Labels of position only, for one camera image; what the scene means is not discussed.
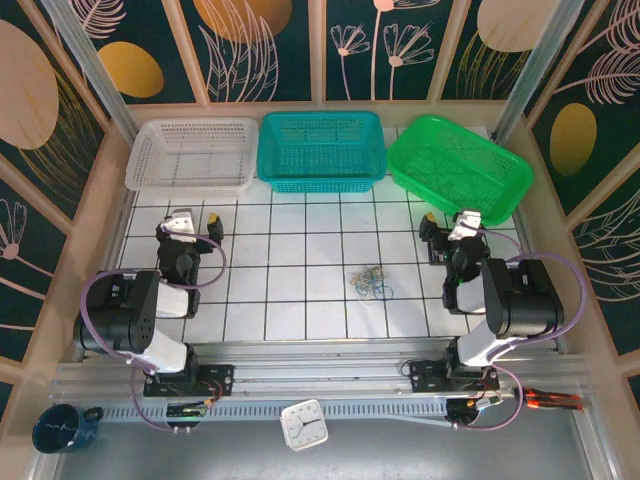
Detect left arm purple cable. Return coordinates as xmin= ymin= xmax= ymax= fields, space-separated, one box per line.
xmin=81 ymin=224 xmax=227 ymax=432

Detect white square clock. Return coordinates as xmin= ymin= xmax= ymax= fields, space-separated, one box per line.
xmin=279 ymin=398 xmax=330 ymax=453

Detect blue cable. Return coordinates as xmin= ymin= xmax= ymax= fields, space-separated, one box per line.
xmin=359 ymin=267 xmax=396 ymax=302

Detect black battery charger board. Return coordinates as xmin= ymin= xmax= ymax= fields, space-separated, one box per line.
xmin=425 ymin=238 xmax=454 ymax=266

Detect aluminium frame post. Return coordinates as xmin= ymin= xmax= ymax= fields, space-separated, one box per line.
xmin=49 ymin=0 xmax=136 ymax=146
xmin=492 ymin=0 xmax=584 ymax=146

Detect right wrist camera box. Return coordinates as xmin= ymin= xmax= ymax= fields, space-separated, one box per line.
xmin=447 ymin=209 xmax=484 ymax=242

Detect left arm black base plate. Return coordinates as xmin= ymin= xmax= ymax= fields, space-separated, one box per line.
xmin=143 ymin=364 xmax=236 ymax=399

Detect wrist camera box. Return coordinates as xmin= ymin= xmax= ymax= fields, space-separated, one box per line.
xmin=163 ymin=208 xmax=197 ymax=245
xmin=447 ymin=209 xmax=484 ymax=242

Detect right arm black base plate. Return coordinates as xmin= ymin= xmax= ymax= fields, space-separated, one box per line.
xmin=408 ymin=360 xmax=501 ymax=394

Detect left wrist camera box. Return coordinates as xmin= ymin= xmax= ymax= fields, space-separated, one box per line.
xmin=163 ymin=208 xmax=197 ymax=245

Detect dark blue mug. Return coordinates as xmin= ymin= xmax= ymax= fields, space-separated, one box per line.
xmin=32 ymin=403 xmax=105 ymax=455

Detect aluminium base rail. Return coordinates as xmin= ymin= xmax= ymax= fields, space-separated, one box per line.
xmin=52 ymin=342 xmax=596 ymax=401

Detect green plastic basket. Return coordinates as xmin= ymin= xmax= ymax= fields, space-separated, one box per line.
xmin=386 ymin=113 xmax=535 ymax=230

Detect white plastic basket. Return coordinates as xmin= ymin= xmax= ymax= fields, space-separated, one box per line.
xmin=124 ymin=117 xmax=260 ymax=197

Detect small controller board with wires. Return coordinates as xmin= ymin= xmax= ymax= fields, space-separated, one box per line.
xmin=164 ymin=384 xmax=225 ymax=420
xmin=446 ymin=388 xmax=506 ymax=426

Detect teal plastic basket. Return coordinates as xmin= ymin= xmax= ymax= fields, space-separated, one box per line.
xmin=256 ymin=110 xmax=387 ymax=195

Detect grey slotted cable duct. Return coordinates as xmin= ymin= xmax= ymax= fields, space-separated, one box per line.
xmin=102 ymin=399 xmax=451 ymax=422

